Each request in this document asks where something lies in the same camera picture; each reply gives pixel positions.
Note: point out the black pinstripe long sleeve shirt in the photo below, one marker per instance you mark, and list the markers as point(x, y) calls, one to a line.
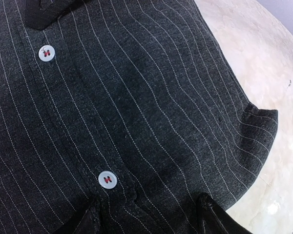
point(117, 115)

